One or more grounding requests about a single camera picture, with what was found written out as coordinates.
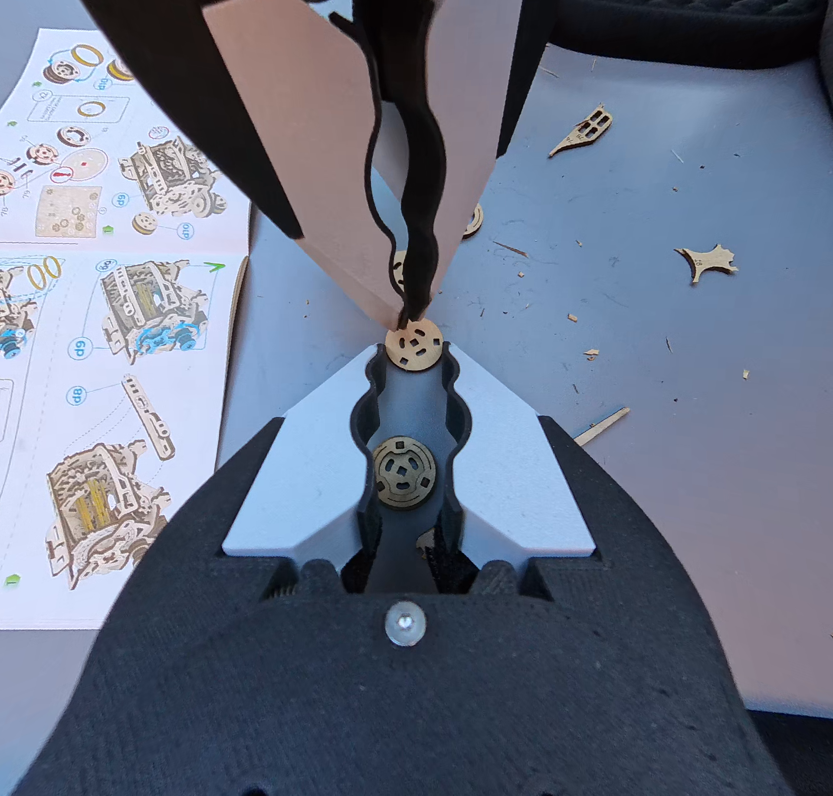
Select assembled wooden wheel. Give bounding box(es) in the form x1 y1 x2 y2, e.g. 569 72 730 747
371 434 437 512

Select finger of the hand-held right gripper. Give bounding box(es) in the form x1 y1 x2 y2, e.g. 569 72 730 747
203 0 417 331
328 0 529 328

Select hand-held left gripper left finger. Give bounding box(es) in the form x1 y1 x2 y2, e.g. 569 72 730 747
221 345 391 594

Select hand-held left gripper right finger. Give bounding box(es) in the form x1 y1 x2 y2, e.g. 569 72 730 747
430 340 597 594

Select black quilted wrist rest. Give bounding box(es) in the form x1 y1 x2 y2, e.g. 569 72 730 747
553 0 827 66

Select long wooden sliver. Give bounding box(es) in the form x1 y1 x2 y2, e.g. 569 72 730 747
574 407 631 447

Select slotted wooden disc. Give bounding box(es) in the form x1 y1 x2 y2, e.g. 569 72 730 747
385 317 445 372

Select white instruction booklet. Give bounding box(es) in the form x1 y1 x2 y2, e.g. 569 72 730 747
0 28 251 631

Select star-shaped wooden offcut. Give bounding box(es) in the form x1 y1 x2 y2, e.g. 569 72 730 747
674 243 740 284

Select grey desk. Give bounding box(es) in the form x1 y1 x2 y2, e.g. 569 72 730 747
0 0 833 719

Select slotted pointed wooden offcut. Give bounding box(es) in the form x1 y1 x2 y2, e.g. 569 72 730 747
548 104 614 159

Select scattered wood splinters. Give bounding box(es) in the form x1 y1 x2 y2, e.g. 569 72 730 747
478 57 752 419

